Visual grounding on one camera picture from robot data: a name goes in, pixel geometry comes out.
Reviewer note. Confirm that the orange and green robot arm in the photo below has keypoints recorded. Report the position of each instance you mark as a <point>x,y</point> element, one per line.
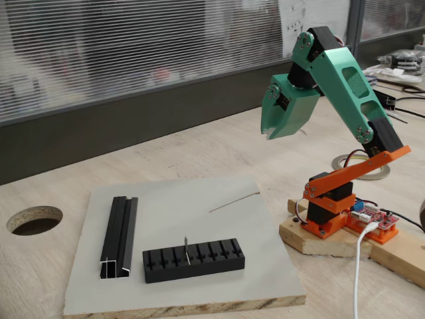
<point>345,76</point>

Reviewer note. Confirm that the dark round object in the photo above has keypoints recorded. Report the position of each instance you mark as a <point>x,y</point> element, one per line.
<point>422,216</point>

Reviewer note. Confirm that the wooden mounting block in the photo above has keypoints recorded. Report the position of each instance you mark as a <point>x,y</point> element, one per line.
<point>318,247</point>

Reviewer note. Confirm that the long black frame profile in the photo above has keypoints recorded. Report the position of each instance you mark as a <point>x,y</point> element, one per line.
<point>386,99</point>

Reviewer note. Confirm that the tape roll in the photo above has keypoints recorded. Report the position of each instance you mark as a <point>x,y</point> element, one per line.
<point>338,163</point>

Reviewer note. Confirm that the grey chipboard panel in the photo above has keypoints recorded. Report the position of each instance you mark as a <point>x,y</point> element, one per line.
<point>186,206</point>

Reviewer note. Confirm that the black slotted holder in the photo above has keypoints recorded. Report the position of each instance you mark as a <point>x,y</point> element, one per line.
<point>199,269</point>

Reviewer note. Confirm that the white plastic part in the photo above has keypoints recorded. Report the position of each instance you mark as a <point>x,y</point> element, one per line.
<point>408,78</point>

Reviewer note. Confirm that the small thin metal blade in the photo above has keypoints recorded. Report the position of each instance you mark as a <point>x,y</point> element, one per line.
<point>187,246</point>

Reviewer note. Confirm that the printed paper sheet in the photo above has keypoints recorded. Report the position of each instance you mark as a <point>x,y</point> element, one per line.
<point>299,16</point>

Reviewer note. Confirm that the black ribbed device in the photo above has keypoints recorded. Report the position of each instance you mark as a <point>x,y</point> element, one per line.
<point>405,61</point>

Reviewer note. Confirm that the black hex key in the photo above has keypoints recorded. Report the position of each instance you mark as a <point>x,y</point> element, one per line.
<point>400,120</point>

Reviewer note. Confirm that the wooden plank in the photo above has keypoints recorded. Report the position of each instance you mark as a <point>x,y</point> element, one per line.
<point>401,262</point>

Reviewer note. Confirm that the black aluminium profile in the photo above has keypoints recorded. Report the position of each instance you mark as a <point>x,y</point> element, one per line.
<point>116,232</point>

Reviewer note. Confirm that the red controller board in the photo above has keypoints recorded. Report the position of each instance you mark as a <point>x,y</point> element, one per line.
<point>375,214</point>

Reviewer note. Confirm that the stack of blue cards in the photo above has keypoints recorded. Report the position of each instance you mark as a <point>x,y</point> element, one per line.
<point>372,79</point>

